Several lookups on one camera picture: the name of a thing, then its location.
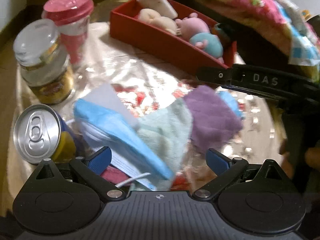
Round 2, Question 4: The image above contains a mint green towel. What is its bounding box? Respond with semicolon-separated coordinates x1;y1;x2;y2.
137;98;193;191

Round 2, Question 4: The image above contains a blue yellow drink can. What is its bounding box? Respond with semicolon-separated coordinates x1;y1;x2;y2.
13;104;77;164

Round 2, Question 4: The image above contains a patchwork blue white blanket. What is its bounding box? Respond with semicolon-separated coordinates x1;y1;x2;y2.
273;0;319;83

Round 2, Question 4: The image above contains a cream plush toy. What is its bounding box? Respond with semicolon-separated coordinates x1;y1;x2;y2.
137;8;178;36

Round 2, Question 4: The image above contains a purple quilted cloth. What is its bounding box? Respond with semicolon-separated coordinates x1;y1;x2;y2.
183;85;243;153

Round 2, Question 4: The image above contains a red storage box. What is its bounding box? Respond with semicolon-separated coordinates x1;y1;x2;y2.
110;0;236;75

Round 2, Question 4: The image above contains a maroon knitted sock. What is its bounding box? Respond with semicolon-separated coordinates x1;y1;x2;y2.
100;166;129;185

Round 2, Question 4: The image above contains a pink lidded plastic cup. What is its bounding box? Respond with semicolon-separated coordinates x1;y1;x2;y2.
42;0;94;67

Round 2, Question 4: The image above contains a white foam block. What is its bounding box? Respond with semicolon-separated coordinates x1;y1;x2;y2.
137;0;178;19

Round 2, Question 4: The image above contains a blue face mask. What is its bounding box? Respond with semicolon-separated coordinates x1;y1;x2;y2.
73;83;174;191

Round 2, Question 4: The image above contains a glass jar gold label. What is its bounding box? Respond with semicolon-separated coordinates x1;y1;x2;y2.
13;19;74;105

